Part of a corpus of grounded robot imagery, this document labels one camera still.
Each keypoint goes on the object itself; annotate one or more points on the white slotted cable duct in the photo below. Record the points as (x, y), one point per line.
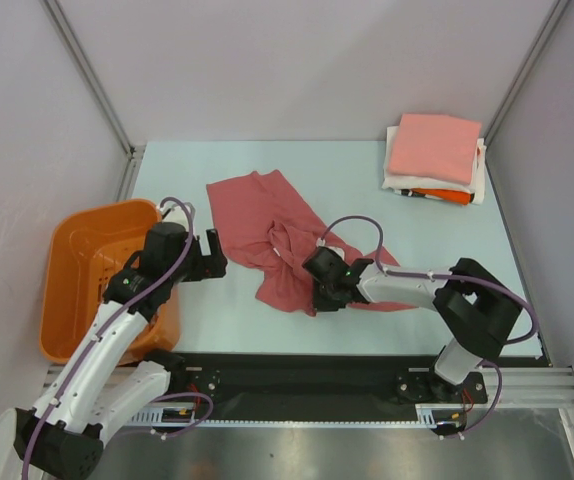
(422, 418)

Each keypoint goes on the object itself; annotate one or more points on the aluminium frame post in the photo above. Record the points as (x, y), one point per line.
(540, 43)
(82, 63)

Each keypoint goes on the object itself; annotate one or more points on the orange plastic laundry basket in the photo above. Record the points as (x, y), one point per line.
(86, 250)

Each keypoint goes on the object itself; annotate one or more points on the folded orange white t shirt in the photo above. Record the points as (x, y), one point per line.
(455, 197)

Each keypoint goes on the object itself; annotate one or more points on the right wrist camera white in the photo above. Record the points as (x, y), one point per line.
(334, 249)

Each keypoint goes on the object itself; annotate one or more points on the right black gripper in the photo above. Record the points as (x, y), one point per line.
(325, 305)

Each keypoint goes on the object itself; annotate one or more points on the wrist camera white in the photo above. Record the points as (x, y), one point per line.
(334, 249)
(171, 212)

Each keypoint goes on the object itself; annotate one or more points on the right aluminium frame post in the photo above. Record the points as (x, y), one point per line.
(540, 43)

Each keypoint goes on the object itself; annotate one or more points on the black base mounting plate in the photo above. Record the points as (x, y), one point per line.
(315, 388)

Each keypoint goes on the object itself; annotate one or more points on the red t shirt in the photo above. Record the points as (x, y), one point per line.
(264, 224)

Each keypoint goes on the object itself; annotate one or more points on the folded pink t shirt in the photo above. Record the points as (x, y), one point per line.
(436, 146)

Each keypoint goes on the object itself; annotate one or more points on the left aluminium frame post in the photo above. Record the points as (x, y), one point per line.
(82, 63)

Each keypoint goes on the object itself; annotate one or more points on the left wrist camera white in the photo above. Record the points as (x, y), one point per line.
(171, 212)

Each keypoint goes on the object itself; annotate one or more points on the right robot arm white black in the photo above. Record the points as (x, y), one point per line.
(478, 310)

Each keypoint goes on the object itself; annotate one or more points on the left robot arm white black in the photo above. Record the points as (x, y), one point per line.
(67, 429)

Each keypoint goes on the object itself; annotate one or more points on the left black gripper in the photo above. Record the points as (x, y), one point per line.
(207, 266)

